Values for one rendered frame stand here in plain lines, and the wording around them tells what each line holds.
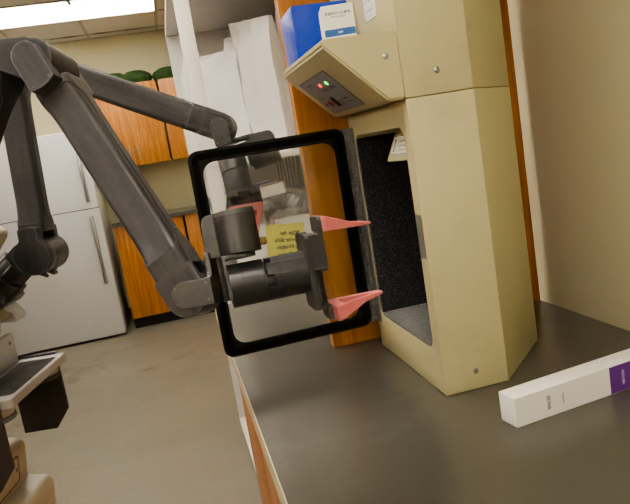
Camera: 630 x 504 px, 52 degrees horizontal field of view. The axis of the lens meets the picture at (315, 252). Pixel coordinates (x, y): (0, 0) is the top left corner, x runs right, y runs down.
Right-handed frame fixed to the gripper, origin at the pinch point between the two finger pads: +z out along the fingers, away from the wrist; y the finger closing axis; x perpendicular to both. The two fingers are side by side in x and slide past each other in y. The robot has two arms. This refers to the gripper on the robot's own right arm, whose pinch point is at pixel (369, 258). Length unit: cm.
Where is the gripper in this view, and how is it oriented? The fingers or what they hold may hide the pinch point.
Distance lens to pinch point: 89.8
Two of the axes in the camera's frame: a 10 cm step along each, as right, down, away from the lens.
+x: -2.0, -0.6, 9.8
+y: -1.8, -9.8, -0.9
